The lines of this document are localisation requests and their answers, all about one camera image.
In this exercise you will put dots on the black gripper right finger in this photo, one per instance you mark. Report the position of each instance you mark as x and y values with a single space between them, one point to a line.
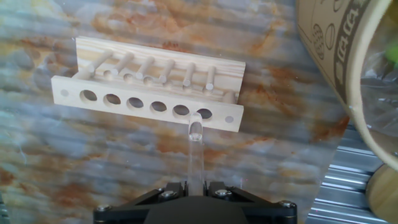
270 214

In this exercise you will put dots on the wooden test tube rack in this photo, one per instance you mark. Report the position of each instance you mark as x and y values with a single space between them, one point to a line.
140 84

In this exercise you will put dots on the orange marble pattern mat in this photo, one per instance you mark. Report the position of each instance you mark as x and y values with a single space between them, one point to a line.
124 155

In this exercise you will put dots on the wooden mug tree stand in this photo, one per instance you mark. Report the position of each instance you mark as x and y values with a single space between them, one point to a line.
382 196

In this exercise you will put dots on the clear glass test tube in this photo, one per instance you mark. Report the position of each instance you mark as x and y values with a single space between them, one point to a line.
196 155

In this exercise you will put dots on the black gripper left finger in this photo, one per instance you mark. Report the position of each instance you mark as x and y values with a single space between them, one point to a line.
124 214

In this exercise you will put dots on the printed beige paper bucket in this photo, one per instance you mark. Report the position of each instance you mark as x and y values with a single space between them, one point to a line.
342 46

